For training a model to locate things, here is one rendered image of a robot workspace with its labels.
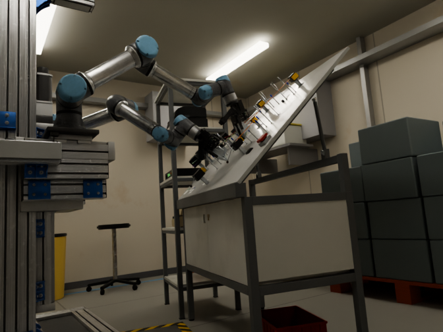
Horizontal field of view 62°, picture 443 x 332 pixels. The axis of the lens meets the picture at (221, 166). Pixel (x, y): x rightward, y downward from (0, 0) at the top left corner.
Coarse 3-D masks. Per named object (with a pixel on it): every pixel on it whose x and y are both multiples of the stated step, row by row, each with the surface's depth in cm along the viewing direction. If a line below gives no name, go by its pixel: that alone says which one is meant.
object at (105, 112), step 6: (132, 102) 216; (96, 114) 221; (102, 114) 219; (108, 114) 218; (84, 120) 223; (90, 120) 221; (96, 120) 220; (102, 120) 220; (108, 120) 220; (114, 120) 218; (120, 120) 219; (90, 126) 224; (96, 126) 225
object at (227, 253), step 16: (208, 208) 216; (224, 208) 191; (240, 208) 171; (208, 224) 217; (224, 224) 191; (240, 224) 172; (208, 240) 217; (224, 240) 192; (240, 240) 172; (224, 256) 192; (240, 256) 172; (224, 272) 193; (240, 272) 173
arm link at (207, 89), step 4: (208, 84) 196; (212, 84) 196; (216, 84) 197; (200, 88) 194; (204, 88) 193; (208, 88) 194; (212, 88) 195; (216, 88) 196; (220, 88) 197; (200, 92) 196; (204, 92) 193; (208, 92) 194; (212, 92) 195; (216, 92) 197; (220, 92) 198; (200, 96) 197; (204, 96) 194; (208, 96) 195; (212, 96) 197; (204, 100) 202; (208, 100) 203
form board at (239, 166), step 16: (336, 64) 197; (304, 80) 230; (320, 80) 191; (304, 96) 192; (272, 112) 234; (288, 112) 193; (256, 128) 235; (272, 128) 194; (256, 144) 195; (240, 160) 198; (256, 160) 172; (208, 176) 244; (224, 176) 200; (240, 176) 170; (192, 192) 244
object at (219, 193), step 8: (232, 184) 169; (240, 184) 167; (208, 192) 202; (216, 192) 190; (224, 192) 179; (232, 192) 169; (240, 192) 166; (184, 200) 254; (192, 200) 233; (200, 200) 217; (208, 200) 203; (216, 200) 190; (224, 200) 189; (184, 208) 270
